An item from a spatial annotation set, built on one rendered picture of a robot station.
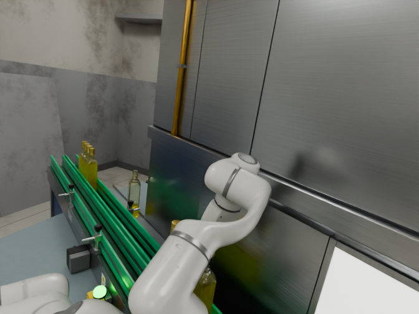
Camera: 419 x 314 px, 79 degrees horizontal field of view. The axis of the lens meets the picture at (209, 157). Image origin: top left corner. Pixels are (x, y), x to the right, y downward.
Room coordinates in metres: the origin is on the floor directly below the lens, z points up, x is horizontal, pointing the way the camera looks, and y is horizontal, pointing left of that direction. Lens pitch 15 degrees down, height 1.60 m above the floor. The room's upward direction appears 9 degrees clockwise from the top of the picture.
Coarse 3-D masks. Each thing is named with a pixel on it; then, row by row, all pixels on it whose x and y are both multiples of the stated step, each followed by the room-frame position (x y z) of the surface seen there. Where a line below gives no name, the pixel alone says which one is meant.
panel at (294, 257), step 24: (240, 216) 0.72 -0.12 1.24; (264, 216) 0.66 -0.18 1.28; (288, 216) 0.61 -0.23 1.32; (240, 240) 0.71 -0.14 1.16; (264, 240) 0.65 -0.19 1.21; (288, 240) 0.60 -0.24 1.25; (312, 240) 0.55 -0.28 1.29; (336, 240) 0.52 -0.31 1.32; (216, 264) 0.77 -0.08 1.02; (240, 264) 0.70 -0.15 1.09; (264, 264) 0.64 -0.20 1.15; (288, 264) 0.59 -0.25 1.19; (312, 264) 0.54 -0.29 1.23; (384, 264) 0.45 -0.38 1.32; (240, 288) 0.68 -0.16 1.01; (264, 288) 0.62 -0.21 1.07; (288, 288) 0.57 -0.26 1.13; (312, 288) 0.53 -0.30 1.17; (264, 312) 0.61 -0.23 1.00; (288, 312) 0.56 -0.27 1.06; (312, 312) 0.52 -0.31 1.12
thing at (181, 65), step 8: (184, 16) 1.07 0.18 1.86; (184, 24) 1.07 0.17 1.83; (184, 32) 1.06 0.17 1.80; (184, 40) 1.06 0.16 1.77; (184, 48) 1.07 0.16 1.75; (184, 56) 1.07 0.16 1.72; (184, 64) 1.07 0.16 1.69; (176, 88) 1.07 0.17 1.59; (176, 96) 1.07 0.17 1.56; (176, 104) 1.06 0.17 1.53; (176, 112) 1.07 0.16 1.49; (176, 120) 1.07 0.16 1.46; (176, 128) 1.07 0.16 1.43
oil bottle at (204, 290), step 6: (204, 276) 0.62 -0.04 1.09; (210, 276) 0.62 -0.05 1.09; (198, 282) 0.61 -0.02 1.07; (204, 282) 0.61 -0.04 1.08; (210, 282) 0.62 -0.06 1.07; (198, 288) 0.61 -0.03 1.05; (204, 288) 0.60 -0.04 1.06; (210, 288) 0.62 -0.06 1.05; (198, 294) 0.61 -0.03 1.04; (204, 294) 0.60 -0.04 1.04; (210, 294) 0.62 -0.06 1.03; (204, 300) 0.61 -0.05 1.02; (210, 300) 0.62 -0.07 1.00; (210, 306) 0.63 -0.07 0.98; (210, 312) 0.63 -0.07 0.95
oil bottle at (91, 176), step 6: (90, 150) 1.47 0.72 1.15; (90, 156) 1.47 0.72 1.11; (90, 162) 1.46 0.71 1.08; (96, 162) 1.48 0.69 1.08; (90, 168) 1.46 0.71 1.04; (96, 168) 1.48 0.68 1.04; (90, 174) 1.46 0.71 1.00; (96, 174) 1.48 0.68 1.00; (90, 180) 1.46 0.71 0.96; (96, 180) 1.48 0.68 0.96; (96, 186) 1.48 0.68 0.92
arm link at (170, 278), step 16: (176, 240) 0.37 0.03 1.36; (160, 256) 0.35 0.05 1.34; (176, 256) 0.34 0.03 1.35; (192, 256) 0.35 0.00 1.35; (144, 272) 0.33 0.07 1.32; (160, 272) 0.32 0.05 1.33; (176, 272) 0.33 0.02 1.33; (192, 272) 0.34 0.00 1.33; (144, 288) 0.30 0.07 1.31; (160, 288) 0.30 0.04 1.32; (176, 288) 0.31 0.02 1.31; (192, 288) 0.33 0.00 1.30; (128, 304) 0.30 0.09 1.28; (144, 304) 0.29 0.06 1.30; (160, 304) 0.29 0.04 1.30; (176, 304) 0.30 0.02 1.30; (192, 304) 0.33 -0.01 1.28
